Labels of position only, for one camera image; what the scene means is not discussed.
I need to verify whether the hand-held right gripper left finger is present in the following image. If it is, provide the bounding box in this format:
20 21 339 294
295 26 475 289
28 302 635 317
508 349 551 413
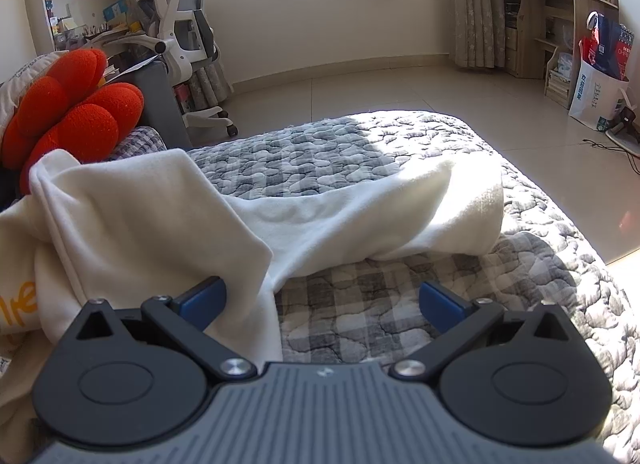
62 276 258 380

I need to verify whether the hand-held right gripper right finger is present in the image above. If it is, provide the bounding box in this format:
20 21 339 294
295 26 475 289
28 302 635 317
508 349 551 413
390 281 583 380

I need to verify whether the white long-sleeve printed shirt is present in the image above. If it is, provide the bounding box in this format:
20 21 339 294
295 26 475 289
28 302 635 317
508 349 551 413
0 146 503 445

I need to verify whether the grey checked quilt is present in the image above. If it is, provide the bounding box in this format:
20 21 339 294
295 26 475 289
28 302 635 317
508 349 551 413
107 111 640 464

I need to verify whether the dark grey sofa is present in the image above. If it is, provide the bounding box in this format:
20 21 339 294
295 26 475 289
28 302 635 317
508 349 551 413
0 60 193 212

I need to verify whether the red flower-shaped cushion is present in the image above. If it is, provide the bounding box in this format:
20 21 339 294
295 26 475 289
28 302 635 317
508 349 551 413
0 48 146 195

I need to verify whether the white paper sheet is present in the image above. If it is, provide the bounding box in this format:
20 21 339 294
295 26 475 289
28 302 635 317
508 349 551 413
102 54 163 84

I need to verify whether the white paper shopping bag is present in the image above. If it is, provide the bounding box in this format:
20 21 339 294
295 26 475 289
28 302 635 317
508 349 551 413
567 56 631 132

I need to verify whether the small floor fan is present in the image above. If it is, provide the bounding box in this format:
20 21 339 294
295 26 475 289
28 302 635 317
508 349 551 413
605 104 640 149

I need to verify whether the cluttered white desk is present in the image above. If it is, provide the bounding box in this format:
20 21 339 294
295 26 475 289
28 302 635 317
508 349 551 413
50 0 161 74

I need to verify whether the wooden desk shelf unit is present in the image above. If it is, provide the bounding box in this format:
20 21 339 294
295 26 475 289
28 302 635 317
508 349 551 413
502 0 621 109

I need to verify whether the white printed pillow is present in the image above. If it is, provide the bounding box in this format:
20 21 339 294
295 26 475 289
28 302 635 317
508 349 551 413
0 50 71 135

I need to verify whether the white office chair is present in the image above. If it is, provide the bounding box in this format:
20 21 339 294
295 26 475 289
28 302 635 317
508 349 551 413
102 0 238 137

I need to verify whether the red shopping bag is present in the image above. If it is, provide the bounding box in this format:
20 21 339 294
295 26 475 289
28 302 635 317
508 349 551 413
579 11 637 82

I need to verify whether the black cable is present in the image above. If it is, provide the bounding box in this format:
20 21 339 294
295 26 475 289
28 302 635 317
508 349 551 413
582 136 640 169

